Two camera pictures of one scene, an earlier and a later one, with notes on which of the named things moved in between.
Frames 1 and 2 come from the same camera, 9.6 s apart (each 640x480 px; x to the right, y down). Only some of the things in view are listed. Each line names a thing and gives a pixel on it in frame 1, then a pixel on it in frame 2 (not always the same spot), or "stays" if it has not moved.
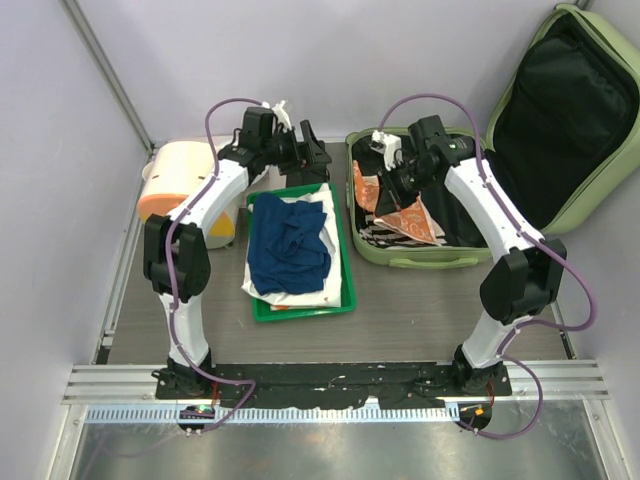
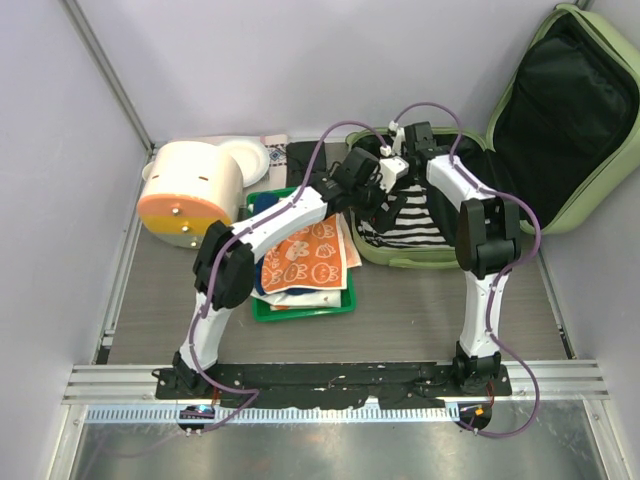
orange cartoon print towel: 413,220 to 317,260
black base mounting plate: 395,385 stays
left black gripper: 301,155 to 377,216
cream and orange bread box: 172,173 stays
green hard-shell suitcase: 563,134 stays
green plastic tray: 262,309 stays
